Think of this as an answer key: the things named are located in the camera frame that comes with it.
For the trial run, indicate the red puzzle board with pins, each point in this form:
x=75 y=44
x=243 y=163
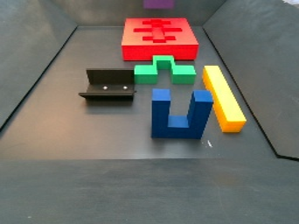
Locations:
x=157 y=36

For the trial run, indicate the yellow long bar block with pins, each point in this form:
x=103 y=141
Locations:
x=225 y=106

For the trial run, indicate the green stepped block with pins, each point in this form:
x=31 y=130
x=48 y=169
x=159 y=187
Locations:
x=183 y=74

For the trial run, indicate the purple U-shaped block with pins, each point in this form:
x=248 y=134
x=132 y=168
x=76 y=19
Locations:
x=159 y=4

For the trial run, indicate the blue U-shaped block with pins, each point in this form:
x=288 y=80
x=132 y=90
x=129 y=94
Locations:
x=180 y=126

